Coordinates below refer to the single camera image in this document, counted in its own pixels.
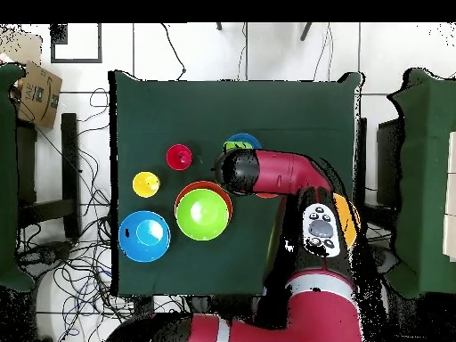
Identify large green bowl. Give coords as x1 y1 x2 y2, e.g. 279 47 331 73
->
175 188 230 241

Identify clear blue ribbed bowl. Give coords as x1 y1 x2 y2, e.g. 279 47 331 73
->
224 132 263 151

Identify wide shallow red-orange bowl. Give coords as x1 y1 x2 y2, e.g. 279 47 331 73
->
174 180 233 224

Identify red cup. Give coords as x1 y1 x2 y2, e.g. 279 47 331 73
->
165 143 193 172

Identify dark green tablecloth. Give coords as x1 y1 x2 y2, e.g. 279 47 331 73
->
108 69 365 297

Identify yellow cup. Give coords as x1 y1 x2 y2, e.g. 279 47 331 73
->
132 171 161 199

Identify large blue bowl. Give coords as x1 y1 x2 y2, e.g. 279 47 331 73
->
118 210 172 264

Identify large orange bowl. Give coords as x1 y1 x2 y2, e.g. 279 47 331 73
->
332 192 362 250

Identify black rectangular block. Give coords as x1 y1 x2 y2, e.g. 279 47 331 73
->
134 295 155 318

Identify black stand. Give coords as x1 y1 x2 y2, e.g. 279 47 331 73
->
15 112 81 240

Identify green cloth covered table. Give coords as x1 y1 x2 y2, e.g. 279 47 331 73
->
0 61 35 293
386 67 456 300

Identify cardboard box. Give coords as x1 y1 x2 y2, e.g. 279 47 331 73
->
0 31 63 129

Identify white boxes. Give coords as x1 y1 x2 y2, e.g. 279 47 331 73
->
442 130 456 263

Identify black cable with plug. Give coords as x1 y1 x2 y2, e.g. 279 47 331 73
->
159 22 187 81

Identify tangle of black cables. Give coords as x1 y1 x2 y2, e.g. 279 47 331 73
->
17 86 186 342

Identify dark square frame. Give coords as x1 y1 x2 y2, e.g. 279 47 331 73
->
50 22 103 64

